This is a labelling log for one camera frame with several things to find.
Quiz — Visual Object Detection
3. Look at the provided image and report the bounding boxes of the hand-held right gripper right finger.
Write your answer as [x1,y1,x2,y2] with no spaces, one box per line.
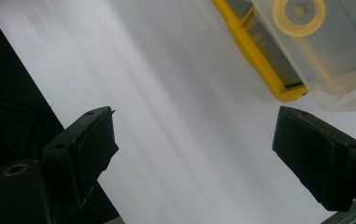
[271,105,356,213]

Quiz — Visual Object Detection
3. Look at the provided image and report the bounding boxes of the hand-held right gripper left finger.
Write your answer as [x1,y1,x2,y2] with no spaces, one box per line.
[41,105,120,212]

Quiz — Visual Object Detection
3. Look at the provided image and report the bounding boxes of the clear plastic drawer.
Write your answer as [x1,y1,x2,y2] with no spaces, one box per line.
[249,0,356,112]

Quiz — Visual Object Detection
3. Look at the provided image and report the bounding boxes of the yellow and black organizer cabinet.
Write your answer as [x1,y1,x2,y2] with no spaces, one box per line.
[211,0,309,104]

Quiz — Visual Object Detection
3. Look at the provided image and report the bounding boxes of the small yellow ring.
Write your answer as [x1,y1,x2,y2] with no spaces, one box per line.
[272,0,327,38]

